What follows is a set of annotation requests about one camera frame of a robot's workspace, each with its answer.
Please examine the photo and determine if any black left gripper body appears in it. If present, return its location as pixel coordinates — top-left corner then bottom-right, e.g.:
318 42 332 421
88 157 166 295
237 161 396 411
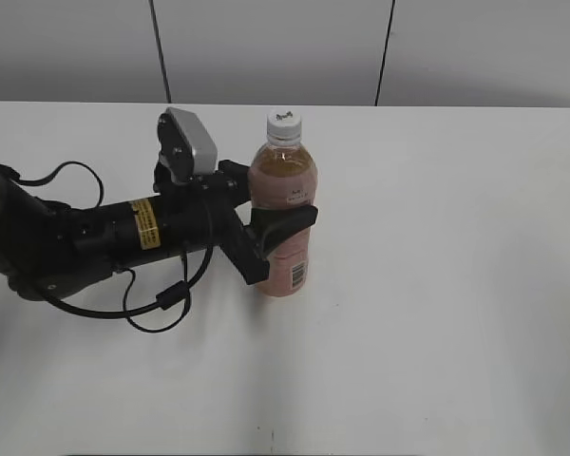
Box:
153 164 269 285

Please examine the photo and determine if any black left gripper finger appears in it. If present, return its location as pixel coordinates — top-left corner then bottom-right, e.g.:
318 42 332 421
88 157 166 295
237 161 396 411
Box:
218 160 250 183
250 204 318 259

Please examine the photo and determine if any green tea plastic bottle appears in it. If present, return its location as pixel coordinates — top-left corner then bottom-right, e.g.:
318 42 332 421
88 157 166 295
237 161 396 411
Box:
248 132 318 297

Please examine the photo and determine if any white bottle cap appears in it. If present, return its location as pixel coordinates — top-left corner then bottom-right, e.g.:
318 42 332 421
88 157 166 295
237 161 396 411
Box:
266 107 302 141

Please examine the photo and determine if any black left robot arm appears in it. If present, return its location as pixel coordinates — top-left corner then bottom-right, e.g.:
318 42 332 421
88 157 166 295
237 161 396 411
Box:
0 161 318 301

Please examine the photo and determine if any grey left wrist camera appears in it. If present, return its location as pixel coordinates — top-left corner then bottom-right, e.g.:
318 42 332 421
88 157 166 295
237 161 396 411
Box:
157 106 218 185

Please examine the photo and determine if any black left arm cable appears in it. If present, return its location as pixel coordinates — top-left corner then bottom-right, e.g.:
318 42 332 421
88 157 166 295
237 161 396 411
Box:
0 161 216 333

